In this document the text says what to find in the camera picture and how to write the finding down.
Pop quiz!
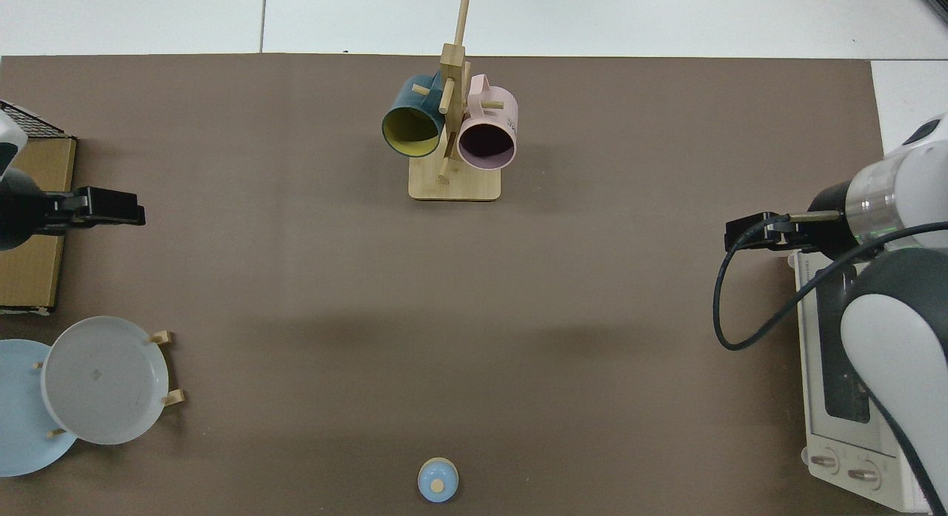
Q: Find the pale toaster oven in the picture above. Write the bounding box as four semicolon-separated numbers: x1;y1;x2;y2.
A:
787;248;934;514

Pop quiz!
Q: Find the wire basket with wooden floor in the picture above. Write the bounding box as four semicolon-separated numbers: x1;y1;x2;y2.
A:
0;100;78;315

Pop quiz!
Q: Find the wooden plate rack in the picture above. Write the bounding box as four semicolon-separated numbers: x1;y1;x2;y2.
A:
31;329;186;438

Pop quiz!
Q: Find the brown table cloth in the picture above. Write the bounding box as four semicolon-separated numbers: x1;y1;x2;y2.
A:
0;53;893;516

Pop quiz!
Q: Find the light blue plate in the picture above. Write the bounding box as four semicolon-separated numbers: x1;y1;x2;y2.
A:
0;339;79;478

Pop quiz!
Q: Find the pink mug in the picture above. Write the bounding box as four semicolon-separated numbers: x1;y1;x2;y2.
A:
456;74;519;171

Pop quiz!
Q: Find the wooden cup stand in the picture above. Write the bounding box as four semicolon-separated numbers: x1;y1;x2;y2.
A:
408;0;502;202

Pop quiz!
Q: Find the grey plate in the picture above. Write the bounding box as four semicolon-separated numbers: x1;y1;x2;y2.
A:
41;316;170;446

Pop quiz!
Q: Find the dark teal mug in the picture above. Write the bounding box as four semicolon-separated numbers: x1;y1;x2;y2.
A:
381;73;447;159

